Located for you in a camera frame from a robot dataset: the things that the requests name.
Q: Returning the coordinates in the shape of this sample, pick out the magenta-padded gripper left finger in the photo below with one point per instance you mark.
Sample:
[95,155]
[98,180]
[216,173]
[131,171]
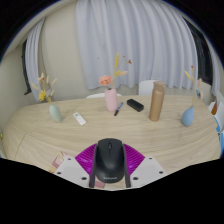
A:
[71,168]

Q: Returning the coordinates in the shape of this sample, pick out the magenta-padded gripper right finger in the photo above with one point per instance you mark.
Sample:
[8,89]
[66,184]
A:
[146,168]

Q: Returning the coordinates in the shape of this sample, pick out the black computer mouse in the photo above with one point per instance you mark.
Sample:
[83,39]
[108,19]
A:
[109,160]

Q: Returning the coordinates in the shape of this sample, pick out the small white remote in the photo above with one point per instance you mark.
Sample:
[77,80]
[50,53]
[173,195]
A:
[79,118]

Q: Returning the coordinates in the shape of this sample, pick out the green vase with yellow flowers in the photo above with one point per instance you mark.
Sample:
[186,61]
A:
[55,113]

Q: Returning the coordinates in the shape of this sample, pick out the small black box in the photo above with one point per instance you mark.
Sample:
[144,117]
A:
[135,105]

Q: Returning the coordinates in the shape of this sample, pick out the blue marker pen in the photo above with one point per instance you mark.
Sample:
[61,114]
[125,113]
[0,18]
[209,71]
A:
[118,109]

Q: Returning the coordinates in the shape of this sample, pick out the gold metal drink bottle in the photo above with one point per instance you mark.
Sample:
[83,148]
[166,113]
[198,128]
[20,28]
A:
[156,103]

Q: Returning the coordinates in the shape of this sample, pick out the blue vase with dried flowers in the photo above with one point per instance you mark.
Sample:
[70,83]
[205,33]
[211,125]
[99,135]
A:
[187,116]

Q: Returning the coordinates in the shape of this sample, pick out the pink vase with orange flowers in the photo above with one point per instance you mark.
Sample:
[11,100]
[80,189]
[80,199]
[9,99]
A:
[111,100]

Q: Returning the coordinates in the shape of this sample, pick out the row of white-blue chairs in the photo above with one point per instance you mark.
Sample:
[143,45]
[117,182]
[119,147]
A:
[220,120]

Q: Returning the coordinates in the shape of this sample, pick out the dark window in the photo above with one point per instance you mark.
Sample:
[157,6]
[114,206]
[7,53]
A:
[25,70]
[202,56]

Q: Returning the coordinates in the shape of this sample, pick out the narrow white curtain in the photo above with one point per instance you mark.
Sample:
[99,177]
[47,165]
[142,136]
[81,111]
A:
[215,73]
[35,60]

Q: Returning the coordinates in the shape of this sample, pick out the wide white curtain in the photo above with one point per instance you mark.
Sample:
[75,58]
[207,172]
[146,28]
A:
[140,40]

